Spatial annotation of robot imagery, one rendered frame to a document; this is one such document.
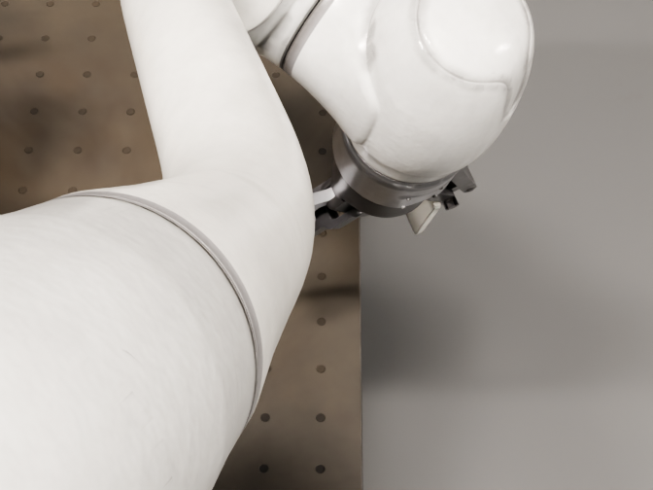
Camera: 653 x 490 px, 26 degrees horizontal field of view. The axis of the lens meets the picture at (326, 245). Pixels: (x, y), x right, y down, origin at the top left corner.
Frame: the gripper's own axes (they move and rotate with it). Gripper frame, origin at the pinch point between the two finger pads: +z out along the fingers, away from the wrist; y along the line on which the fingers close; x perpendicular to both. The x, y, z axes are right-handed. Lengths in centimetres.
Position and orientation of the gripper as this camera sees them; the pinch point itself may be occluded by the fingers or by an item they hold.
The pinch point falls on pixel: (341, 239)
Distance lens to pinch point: 118.1
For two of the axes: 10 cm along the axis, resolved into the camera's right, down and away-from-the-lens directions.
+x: -3.8, -9.0, 2.2
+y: 9.1, -3.2, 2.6
